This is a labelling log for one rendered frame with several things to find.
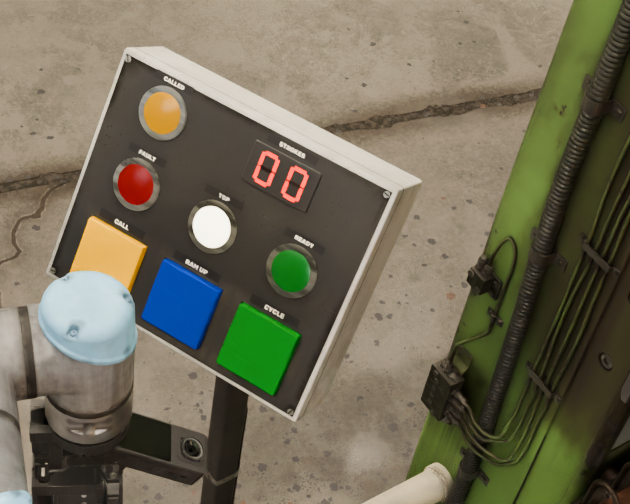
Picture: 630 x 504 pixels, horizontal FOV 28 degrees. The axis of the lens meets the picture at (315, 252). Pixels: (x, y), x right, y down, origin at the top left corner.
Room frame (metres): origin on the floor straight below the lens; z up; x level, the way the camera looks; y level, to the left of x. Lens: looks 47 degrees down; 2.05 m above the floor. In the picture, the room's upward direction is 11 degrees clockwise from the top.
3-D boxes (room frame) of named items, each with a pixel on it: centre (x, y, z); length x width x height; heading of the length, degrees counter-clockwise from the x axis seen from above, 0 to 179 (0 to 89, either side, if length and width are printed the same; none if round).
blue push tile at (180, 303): (0.87, 0.13, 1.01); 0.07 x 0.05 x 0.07; 66
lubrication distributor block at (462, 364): (0.98, -0.20, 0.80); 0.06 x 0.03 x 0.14; 41
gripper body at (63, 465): (0.62, 0.17, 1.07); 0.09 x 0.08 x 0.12; 105
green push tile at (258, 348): (0.83, 0.04, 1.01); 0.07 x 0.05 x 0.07; 66
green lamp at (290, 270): (0.87, 0.02, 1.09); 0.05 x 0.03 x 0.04; 41
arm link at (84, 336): (0.62, 0.17, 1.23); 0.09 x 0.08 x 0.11; 113
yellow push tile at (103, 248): (0.91, 0.22, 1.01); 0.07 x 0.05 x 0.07; 66
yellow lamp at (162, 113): (0.99, 0.19, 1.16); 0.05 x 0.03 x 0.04; 41
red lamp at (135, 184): (0.95, 0.20, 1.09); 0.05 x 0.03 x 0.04; 41
